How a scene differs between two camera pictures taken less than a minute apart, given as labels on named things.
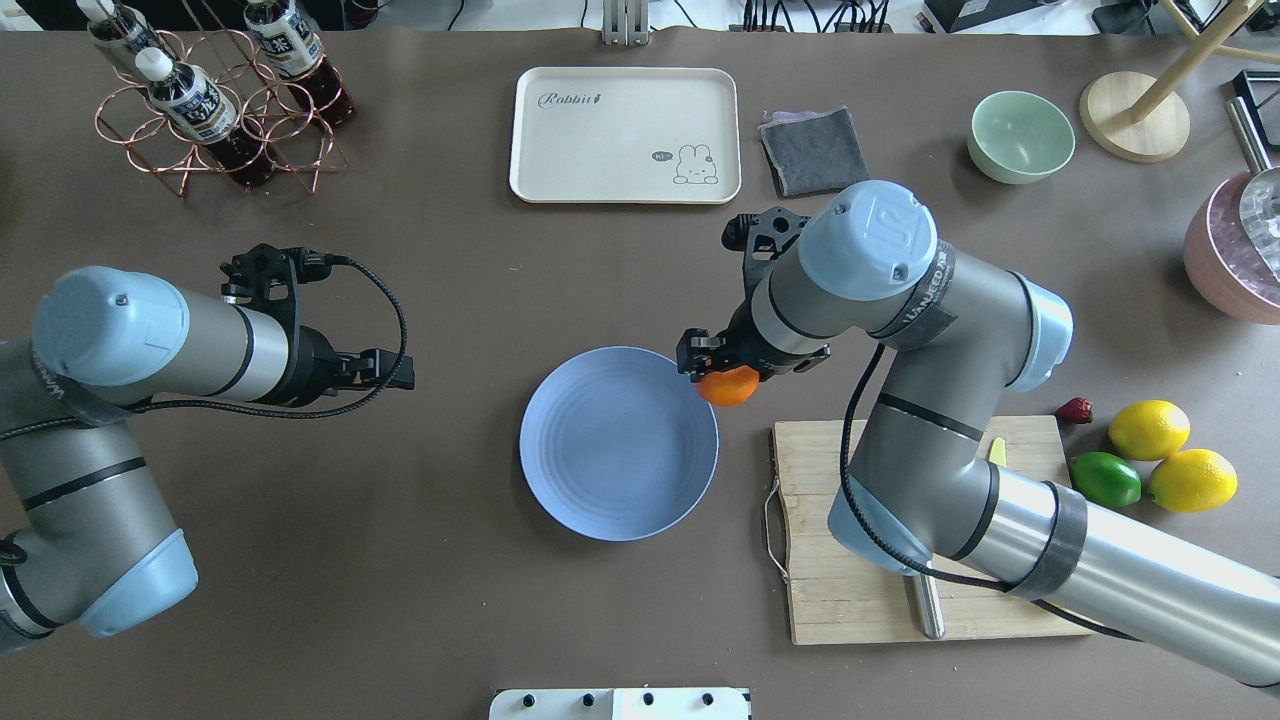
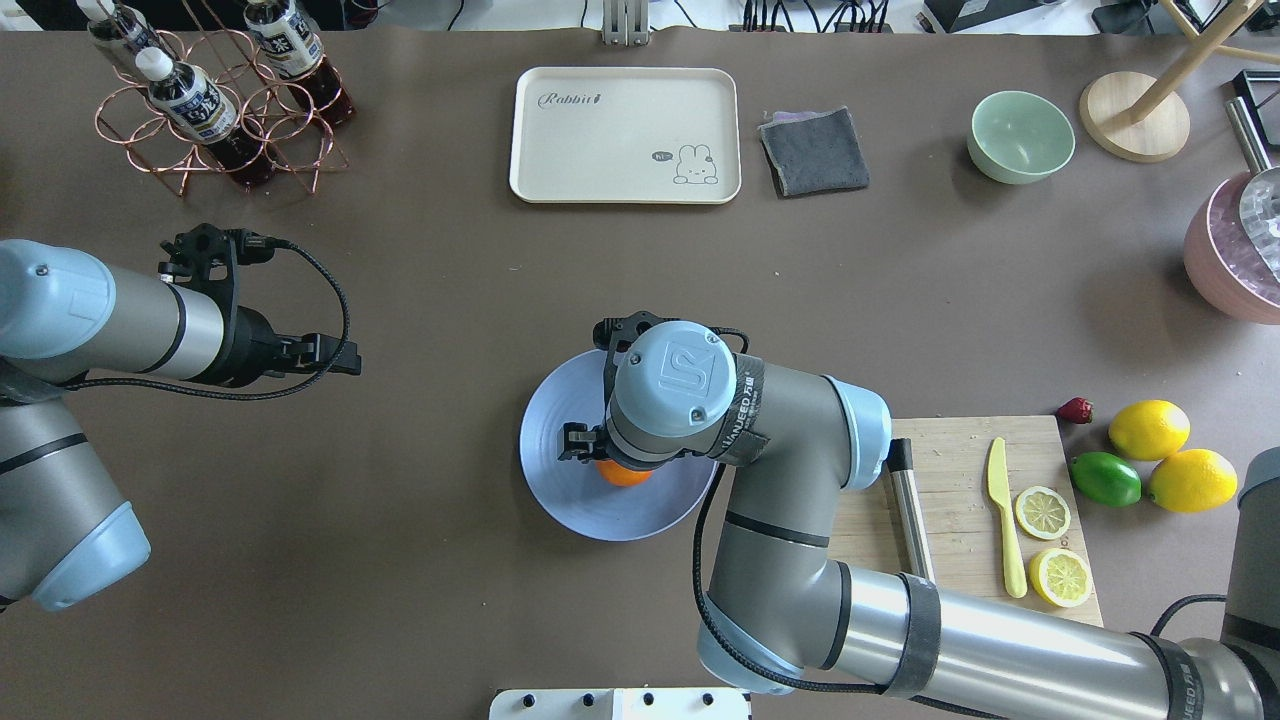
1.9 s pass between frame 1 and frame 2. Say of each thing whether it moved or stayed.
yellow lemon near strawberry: stayed
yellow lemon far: stayed
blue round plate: stayed
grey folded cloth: stayed
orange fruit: moved
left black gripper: moved
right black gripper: moved
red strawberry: stayed
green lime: stayed
